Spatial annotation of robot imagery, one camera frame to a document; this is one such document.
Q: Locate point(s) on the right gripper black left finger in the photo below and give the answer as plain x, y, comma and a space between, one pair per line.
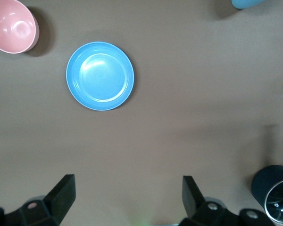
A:
49, 207

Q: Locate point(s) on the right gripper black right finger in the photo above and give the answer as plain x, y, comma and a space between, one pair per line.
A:
198, 209

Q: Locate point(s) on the blue plate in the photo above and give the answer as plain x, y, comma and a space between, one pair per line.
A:
100, 76

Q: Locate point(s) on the glass lid with blue knob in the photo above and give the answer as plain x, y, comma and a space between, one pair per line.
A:
281, 202

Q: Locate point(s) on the brown table cover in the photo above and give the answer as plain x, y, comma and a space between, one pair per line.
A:
179, 94

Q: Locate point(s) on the pink bowl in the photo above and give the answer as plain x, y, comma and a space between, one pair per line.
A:
11, 26

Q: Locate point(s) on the blue cup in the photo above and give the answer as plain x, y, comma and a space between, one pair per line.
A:
246, 3

